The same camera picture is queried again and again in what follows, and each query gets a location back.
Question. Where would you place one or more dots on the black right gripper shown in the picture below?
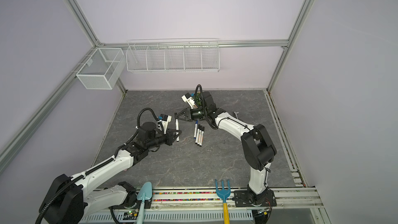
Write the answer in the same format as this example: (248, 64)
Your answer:
(182, 113)

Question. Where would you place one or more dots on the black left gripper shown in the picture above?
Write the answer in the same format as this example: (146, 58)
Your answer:
(170, 137)

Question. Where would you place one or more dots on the white marker pen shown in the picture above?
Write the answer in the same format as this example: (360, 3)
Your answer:
(198, 135)
(202, 136)
(201, 131)
(177, 128)

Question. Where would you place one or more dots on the white marker blue cap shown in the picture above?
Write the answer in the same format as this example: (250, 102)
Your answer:
(195, 129)

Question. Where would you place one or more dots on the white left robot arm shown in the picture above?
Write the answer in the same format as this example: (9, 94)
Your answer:
(72, 198)

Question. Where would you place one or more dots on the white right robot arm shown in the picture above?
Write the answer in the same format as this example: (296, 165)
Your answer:
(259, 150)

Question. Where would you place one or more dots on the green artificial plant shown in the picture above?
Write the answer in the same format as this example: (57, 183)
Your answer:
(198, 100)

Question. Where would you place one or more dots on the teal garden trowel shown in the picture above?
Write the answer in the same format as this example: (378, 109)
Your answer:
(145, 194)

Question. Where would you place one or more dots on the white mesh basket small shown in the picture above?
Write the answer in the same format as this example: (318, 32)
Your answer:
(102, 69)

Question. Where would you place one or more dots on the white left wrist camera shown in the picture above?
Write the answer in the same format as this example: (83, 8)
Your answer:
(163, 122)

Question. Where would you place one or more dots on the white wire basket long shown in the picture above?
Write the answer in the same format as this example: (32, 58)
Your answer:
(173, 55)

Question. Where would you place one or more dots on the blue garden fork yellow handle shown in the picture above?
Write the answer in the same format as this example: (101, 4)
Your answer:
(223, 193)

